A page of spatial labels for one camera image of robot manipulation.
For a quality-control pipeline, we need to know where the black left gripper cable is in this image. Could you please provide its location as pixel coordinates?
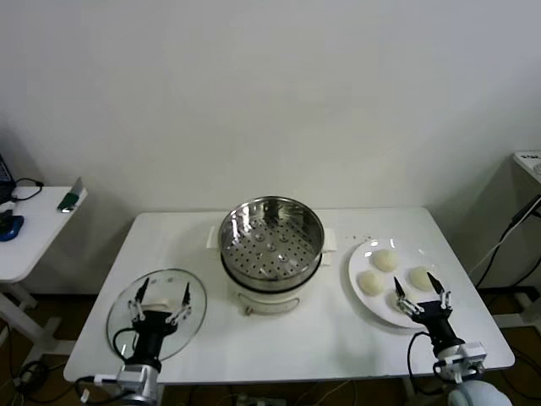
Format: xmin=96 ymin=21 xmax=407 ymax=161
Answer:
xmin=112 ymin=327 xmax=139 ymax=363

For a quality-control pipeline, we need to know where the black and white power cable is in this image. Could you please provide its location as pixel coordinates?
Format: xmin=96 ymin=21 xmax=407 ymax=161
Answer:
xmin=468 ymin=194 xmax=541 ymax=288

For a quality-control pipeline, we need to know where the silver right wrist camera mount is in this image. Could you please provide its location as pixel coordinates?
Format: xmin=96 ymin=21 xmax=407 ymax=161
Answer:
xmin=433 ymin=341 xmax=487 ymax=376

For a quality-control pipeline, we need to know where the blue plastic object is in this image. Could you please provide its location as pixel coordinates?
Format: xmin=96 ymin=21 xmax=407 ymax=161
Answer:
xmin=0 ymin=214 xmax=25 ymax=242

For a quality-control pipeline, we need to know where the white steamed baozi bun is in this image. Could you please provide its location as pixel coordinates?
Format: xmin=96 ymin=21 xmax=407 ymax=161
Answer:
xmin=386 ymin=287 xmax=419 ymax=316
xmin=370 ymin=249 xmax=401 ymax=272
xmin=407 ymin=265 xmax=439 ymax=292
xmin=357 ymin=270 xmax=386 ymax=296

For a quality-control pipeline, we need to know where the glass lid with beige handle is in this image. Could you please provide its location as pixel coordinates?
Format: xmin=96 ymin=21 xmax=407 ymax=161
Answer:
xmin=106 ymin=268 xmax=208 ymax=364

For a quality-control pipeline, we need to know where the thin black cable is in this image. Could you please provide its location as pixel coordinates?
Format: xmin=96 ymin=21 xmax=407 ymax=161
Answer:
xmin=10 ymin=177 xmax=44 ymax=203

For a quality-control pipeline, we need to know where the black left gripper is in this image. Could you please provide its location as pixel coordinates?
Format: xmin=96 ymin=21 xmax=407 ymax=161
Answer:
xmin=128 ymin=277 xmax=194 ymax=364

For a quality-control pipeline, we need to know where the white side table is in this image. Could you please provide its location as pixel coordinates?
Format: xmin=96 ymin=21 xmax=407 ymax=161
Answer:
xmin=0 ymin=184 xmax=90 ymax=360

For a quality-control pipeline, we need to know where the white electric cooking pot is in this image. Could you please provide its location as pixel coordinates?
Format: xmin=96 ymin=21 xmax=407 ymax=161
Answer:
xmin=205 ymin=226 xmax=339 ymax=317

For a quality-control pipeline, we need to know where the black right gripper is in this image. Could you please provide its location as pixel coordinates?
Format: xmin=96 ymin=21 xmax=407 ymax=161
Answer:
xmin=392 ymin=272 xmax=462 ymax=353

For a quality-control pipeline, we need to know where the grey power strip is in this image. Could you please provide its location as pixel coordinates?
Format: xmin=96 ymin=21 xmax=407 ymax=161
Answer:
xmin=231 ymin=392 xmax=292 ymax=406

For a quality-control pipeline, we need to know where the stainless steel steamer basket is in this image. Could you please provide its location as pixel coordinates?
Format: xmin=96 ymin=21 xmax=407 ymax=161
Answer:
xmin=218 ymin=195 xmax=326 ymax=293

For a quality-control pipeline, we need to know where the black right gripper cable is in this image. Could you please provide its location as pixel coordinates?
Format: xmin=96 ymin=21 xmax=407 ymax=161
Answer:
xmin=407 ymin=332 xmax=437 ymax=394

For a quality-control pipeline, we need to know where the white round plate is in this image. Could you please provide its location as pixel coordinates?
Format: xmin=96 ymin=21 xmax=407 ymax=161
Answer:
xmin=347 ymin=238 xmax=452 ymax=330

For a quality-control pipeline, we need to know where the green white scraper tool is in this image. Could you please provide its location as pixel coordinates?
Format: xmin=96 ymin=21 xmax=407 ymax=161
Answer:
xmin=57 ymin=176 xmax=89 ymax=214

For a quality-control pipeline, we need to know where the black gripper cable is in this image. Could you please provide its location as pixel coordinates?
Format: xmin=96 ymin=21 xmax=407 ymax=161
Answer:
xmin=112 ymin=327 xmax=139 ymax=363
xmin=407 ymin=332 xmax=437 ymax=394

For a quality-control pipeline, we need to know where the dark laptop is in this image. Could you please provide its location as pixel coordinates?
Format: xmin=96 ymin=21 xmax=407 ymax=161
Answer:
xmin=0 ymin=152 xmax=17 ymax=204

